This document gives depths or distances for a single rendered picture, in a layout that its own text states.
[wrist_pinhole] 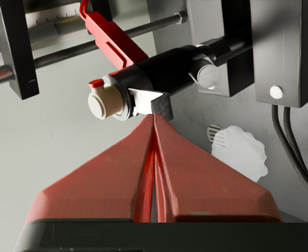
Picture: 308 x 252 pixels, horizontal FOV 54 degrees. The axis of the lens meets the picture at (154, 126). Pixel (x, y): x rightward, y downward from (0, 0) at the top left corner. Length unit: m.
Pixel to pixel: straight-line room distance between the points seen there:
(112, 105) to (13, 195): 0.34
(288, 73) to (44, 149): 0.35
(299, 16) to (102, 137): 0.37
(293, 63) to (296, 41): 0.02
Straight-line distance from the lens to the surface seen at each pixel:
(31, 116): 0.46
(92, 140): 0.51
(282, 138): 0.26
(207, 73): 0.18
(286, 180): 0.50
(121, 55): 0.20
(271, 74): 0.25
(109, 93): 0.17
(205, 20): 0.27
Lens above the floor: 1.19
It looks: 33 degrees down
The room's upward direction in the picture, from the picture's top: 120 degrees counter-clockwise
